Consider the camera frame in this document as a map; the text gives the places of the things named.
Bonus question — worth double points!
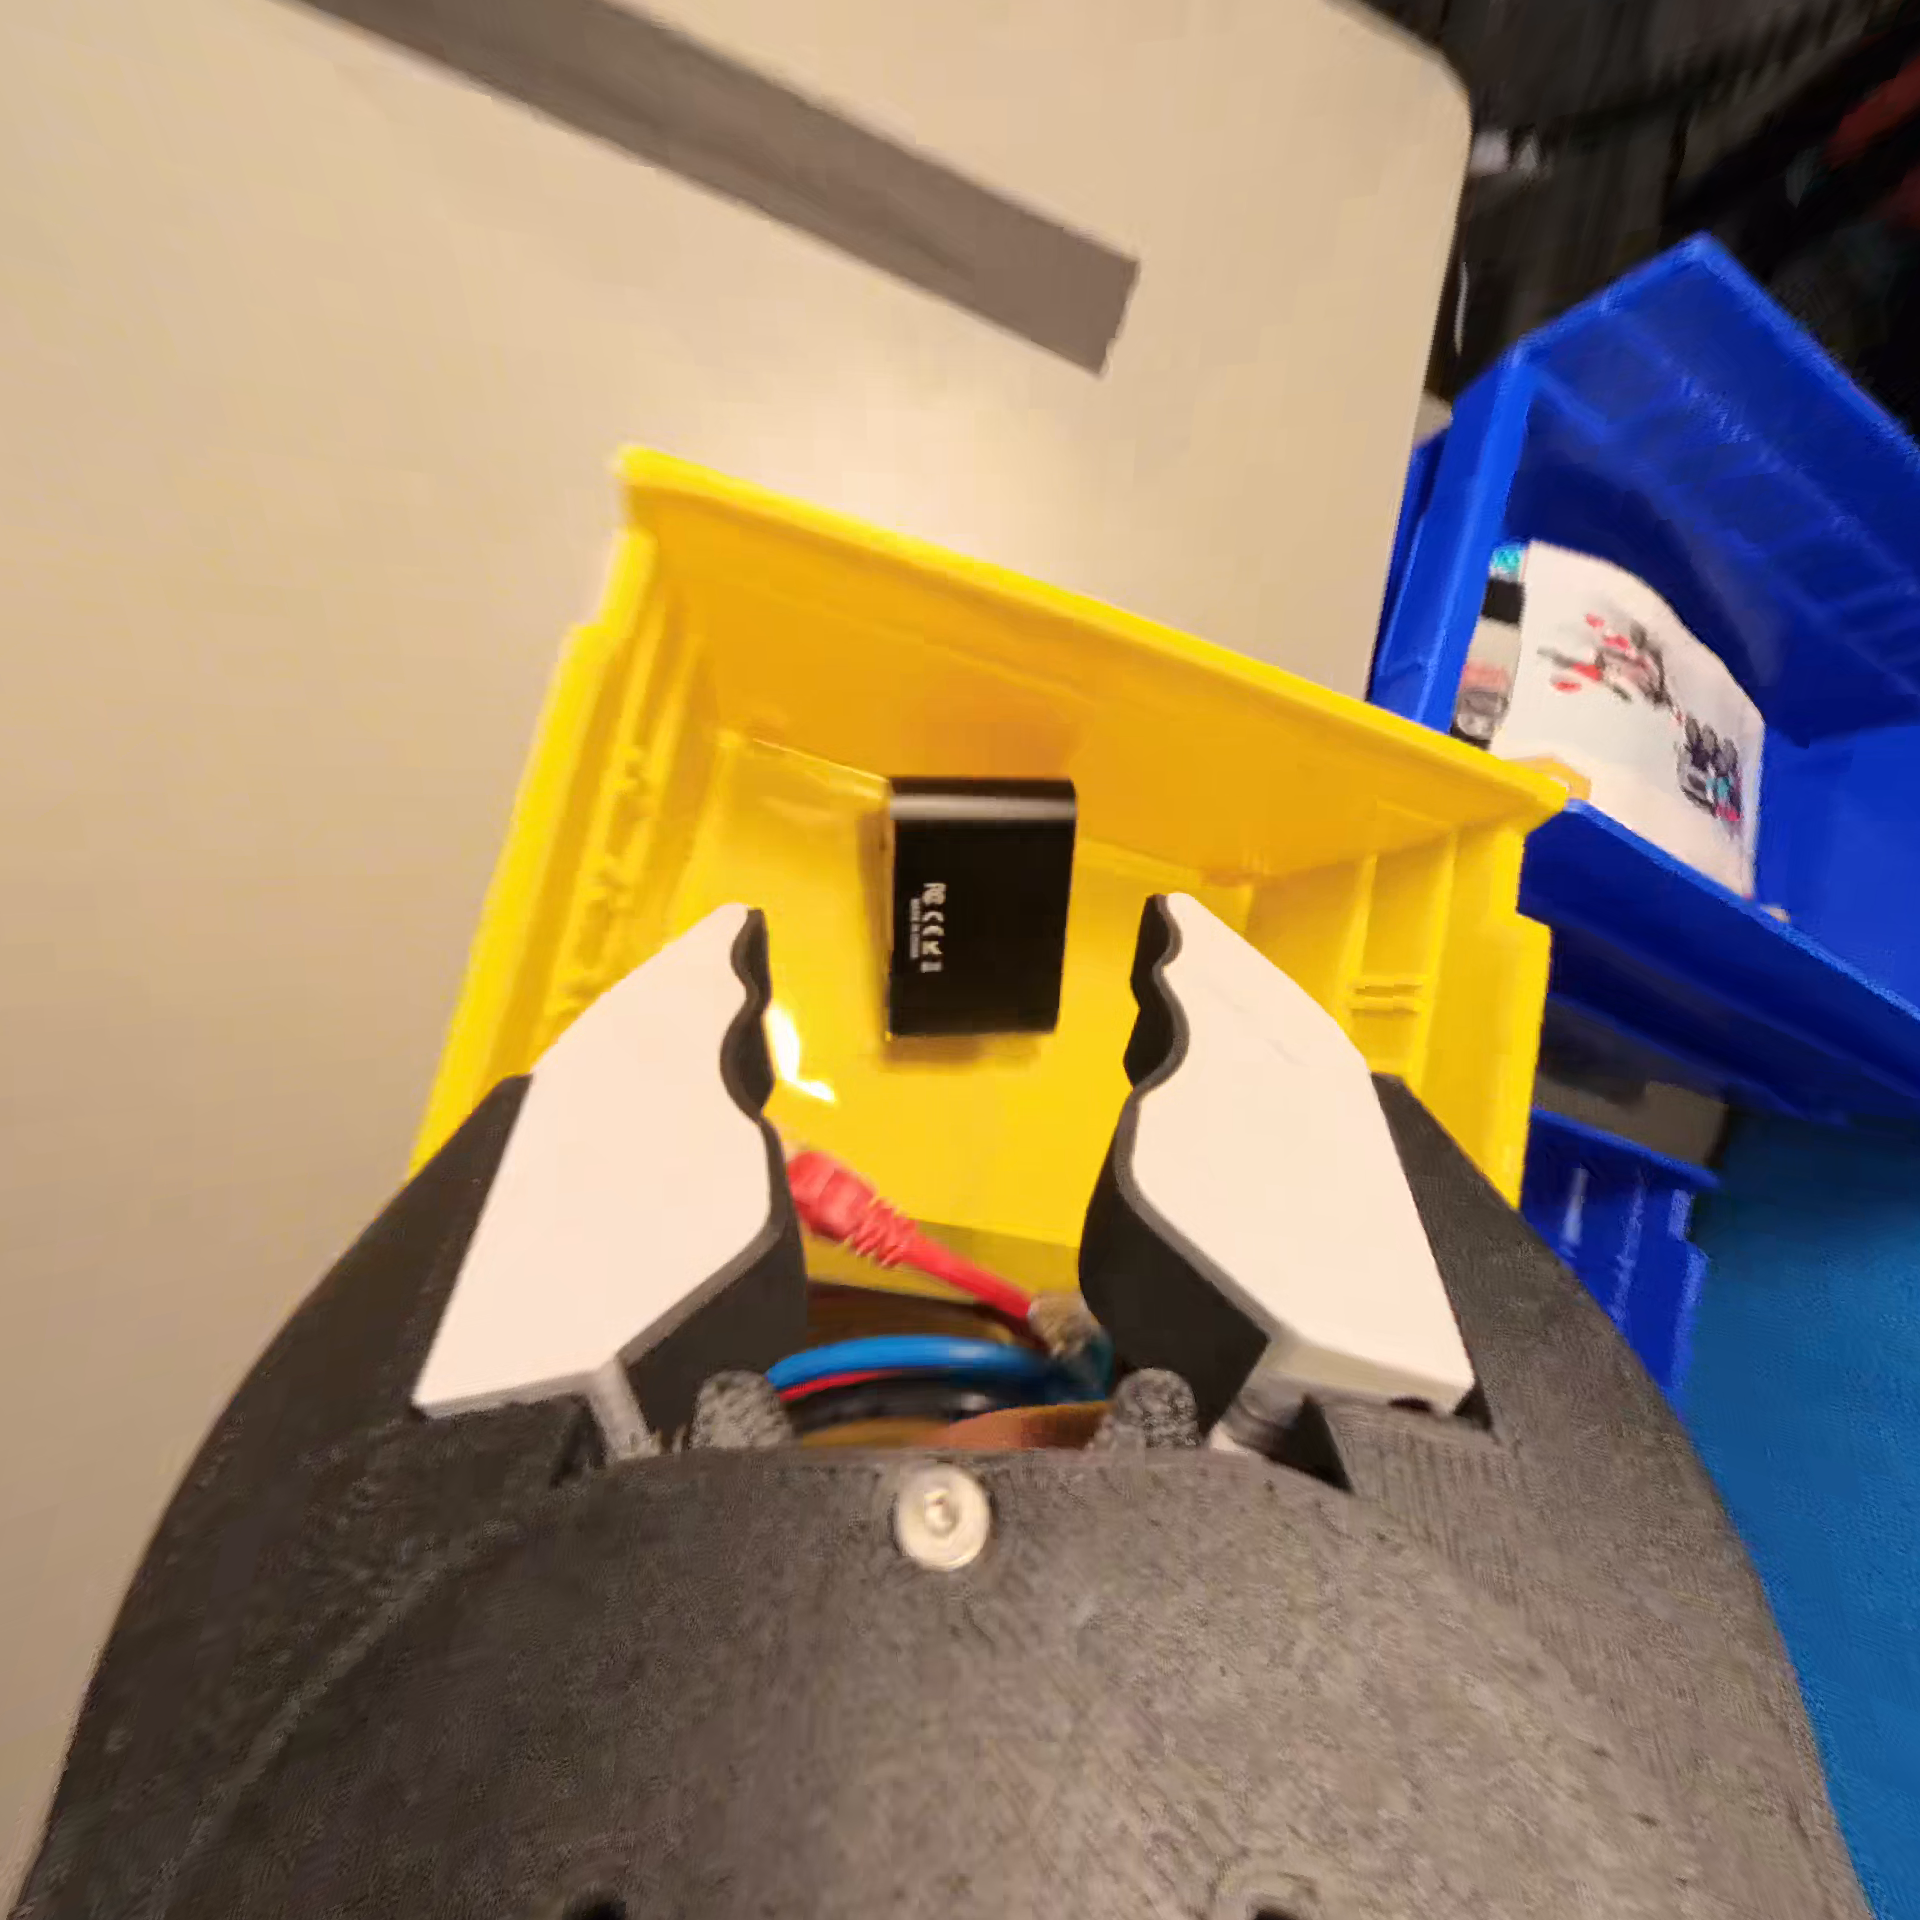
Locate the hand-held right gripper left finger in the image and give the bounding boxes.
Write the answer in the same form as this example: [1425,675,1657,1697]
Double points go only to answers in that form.
[409,902,815,1445]

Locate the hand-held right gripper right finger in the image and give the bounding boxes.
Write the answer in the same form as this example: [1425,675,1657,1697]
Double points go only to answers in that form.
[1079,892,1478,1450]

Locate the blue ethernet cable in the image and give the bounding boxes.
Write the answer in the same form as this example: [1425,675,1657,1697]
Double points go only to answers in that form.
[766,1332,1059,1403]

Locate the black ethernet port adapter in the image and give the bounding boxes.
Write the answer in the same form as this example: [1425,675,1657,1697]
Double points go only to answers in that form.
[879,774,1081,1041]

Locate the yellow storage bin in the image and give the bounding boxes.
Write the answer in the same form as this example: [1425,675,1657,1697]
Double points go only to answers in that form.
[405,442,1575,1353]

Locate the blue storage bin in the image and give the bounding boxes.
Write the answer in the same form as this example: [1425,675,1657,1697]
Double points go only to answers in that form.
[1365,230,1920,1127]
[1518,1107,1723,1403]

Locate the white printed packet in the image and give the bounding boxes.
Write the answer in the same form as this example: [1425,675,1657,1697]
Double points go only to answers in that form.
[1447,538,1769,902]

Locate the grey tape strip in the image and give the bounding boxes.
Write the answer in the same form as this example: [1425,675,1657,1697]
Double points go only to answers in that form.
[293,0,1142,378]

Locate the red ethernet cable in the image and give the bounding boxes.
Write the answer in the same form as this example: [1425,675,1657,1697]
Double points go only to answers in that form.
[780,1147,1041,1325]

